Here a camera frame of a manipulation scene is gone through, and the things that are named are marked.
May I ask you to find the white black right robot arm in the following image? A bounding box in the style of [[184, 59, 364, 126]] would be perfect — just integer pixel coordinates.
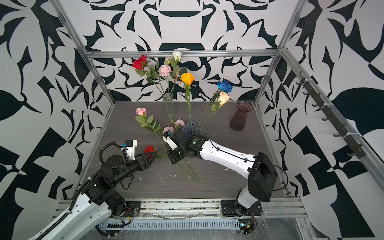
[[163, 130, 280, 215]]

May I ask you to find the white slotted cable duct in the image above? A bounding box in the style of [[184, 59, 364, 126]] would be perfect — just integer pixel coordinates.
[[98, 219, 240, 231]]

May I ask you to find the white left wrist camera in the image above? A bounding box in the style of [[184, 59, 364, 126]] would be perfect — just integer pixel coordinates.
[[121, 140, 138, 162]]

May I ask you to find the clear glass vase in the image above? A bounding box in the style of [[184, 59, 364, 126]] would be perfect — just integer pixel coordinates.
[[163, 93, 176, 120]]

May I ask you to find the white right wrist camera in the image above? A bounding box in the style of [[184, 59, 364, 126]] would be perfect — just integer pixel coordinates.
[[163, 136, 178, 150]]

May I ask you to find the red rose stem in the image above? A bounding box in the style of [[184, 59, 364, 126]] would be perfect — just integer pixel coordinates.
[[133, 55, 166, 95]]

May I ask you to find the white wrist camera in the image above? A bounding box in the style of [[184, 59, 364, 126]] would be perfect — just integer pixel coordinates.
[[121, 140, 138, 162], [163, 136, 178, 150]]

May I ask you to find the pink peony flower stem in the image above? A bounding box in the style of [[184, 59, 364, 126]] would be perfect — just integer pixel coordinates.
[[158, 59, 173, 93]]

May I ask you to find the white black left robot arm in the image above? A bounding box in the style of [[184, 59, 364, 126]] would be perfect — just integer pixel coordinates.
[[32, 152, 157, 240]]

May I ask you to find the smoky pink glass vase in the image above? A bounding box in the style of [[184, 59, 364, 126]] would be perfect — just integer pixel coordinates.
[[230, 101, 253, 132]]

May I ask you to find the small pink carnation stem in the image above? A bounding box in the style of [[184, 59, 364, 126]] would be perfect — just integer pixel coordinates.
[[162, 118, 208, 185]]

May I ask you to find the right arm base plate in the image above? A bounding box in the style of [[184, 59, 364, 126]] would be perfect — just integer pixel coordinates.
[[221, 200, 263, 217]]

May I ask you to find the peach rose stem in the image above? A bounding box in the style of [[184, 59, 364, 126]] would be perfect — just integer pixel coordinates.
[[199, 90, 231, 129]]

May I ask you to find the orange rose stem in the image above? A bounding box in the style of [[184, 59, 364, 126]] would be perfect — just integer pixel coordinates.
[[181, 73, 195, 123]]

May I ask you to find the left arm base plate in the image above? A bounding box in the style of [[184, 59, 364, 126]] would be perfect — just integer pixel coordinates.
[[121, 201, 142, 218]]

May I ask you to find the purple blue glass vase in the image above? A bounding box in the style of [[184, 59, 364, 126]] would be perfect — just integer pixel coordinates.
[[183, 123, 201, 135]]

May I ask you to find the aluminium front rail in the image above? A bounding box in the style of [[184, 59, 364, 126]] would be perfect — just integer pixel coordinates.
[[52, 197, 308, 221]]

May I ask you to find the blue rose stem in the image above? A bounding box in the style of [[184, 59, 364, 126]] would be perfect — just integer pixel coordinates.
[[198, 80, 233, 129]]

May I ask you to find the red rose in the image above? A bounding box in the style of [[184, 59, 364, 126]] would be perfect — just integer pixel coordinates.
[[145, 146, 165, 159]]

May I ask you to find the black wall hook rack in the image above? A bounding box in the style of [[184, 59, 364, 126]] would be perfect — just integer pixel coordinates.
[[297, 73, 367, 159]]

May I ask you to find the white rose stem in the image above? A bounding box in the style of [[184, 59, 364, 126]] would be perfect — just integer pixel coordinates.
[[169, 51, 188, 96]]

